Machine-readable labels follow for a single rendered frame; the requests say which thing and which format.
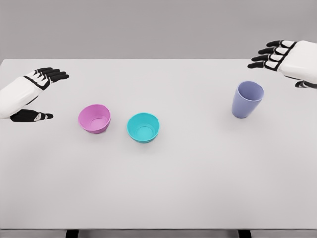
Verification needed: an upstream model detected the pink bowl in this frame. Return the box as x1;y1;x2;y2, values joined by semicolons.
78;104;111;134

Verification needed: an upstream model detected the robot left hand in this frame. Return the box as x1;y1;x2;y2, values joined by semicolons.
0;67;70;123

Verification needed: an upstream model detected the teal bowl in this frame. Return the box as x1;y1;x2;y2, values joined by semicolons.
127;113;160;144

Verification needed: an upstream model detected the lavender cup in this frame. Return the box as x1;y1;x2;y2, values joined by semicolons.
231;81;264;119

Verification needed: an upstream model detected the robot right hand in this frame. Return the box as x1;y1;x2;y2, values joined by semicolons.
247;40;317;89

